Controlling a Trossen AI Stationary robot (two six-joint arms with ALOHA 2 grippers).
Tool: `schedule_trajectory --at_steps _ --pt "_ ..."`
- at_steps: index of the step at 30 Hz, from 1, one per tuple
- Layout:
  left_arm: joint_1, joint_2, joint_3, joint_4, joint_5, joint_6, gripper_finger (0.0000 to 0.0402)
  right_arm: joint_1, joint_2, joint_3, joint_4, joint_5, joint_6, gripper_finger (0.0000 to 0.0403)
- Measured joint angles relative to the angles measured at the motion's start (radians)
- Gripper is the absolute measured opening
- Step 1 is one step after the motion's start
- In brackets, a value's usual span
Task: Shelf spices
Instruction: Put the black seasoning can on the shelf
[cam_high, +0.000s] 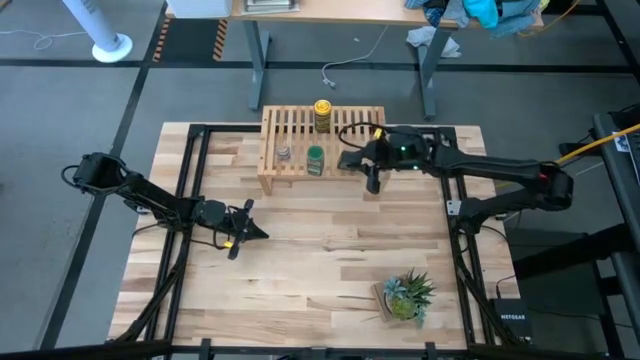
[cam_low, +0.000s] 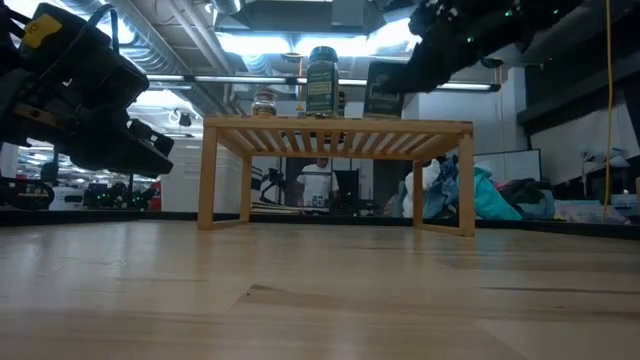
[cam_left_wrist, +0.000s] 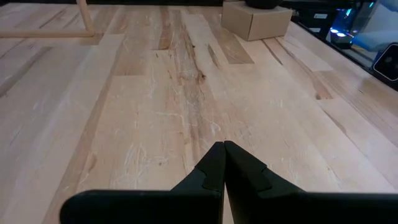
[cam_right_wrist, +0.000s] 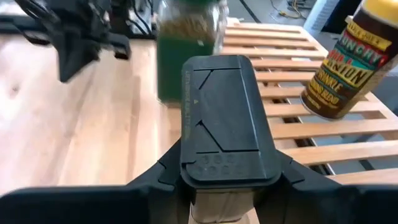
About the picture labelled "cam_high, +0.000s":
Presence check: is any pile of blue clothes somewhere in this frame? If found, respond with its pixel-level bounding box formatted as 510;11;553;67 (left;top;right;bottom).
403;0;544;40

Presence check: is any green-lid spice jar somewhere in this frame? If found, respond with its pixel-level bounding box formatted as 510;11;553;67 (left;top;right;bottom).
306;145;326;177

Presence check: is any black side desk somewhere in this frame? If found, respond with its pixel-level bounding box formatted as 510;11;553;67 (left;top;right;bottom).
592;102;640;360

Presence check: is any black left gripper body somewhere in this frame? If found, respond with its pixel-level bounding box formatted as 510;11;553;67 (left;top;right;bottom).
195;199;240;236

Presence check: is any white box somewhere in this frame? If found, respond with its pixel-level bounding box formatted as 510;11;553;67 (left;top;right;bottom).
164;0;234;20

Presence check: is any wooden slatted shelf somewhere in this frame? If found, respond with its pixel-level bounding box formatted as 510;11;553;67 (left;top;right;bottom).
257;104;392;196

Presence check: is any thick yellow cable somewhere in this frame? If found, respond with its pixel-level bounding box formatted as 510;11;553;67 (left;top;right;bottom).
557;123;640;165

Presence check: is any black mat with orange stripes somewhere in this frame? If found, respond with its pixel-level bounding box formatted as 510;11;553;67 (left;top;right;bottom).
152;17;230;64

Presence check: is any white cloth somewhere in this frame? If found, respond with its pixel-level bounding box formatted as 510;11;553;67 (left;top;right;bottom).
405;25;462;60

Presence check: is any black cable bundle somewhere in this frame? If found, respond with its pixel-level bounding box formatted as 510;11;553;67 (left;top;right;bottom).
117;244;189;344
449;227;516;346

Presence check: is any wooden desk with grey legs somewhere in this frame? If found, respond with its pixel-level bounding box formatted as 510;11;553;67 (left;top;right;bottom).
164;0;545;121

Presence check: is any black metal table frame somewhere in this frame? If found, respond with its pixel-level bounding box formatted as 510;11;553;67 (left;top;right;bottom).
107;123;521;360

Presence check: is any stack of books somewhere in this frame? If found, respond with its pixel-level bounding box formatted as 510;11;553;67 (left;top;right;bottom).
241;0;301;16

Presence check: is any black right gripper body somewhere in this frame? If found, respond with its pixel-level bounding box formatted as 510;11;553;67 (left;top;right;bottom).
372;127;437;174

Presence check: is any black Netgear router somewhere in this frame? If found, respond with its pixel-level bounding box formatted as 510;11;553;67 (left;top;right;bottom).
488;297;535;346

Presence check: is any potted succulent plant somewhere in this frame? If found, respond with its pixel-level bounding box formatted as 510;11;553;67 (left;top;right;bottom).
370;268;437;330

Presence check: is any yellow-lid spice jar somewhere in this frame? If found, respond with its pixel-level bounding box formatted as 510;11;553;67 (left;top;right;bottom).
313;99;333;134

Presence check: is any thin yellow cable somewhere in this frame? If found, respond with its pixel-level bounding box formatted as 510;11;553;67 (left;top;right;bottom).
517;0;584;39

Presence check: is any thin white floor cable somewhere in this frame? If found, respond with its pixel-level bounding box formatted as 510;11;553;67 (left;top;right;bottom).
0;28;89;52

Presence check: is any white standing fan base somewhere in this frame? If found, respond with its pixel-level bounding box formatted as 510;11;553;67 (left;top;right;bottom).
60;0;134;65

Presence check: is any grey floor cable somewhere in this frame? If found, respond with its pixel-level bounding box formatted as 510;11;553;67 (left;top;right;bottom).
321;24;390;90

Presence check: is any white printed label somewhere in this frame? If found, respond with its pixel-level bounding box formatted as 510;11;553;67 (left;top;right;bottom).
612;130;632;154

